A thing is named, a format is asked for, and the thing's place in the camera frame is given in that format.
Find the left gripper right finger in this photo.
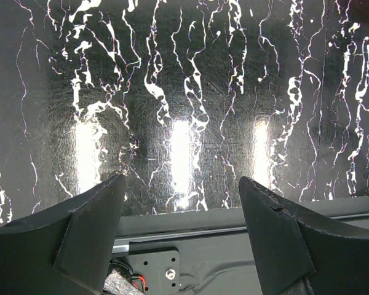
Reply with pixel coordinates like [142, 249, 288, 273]
[239, 176, 369, 294]

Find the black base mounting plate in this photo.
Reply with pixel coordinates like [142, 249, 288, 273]
[104, 196, 369, 295]

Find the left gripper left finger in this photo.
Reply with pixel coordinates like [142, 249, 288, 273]
[0, 175, 126, 294]

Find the black marble pattern mat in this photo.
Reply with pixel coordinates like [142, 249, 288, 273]
[0, 1, 369, 226]

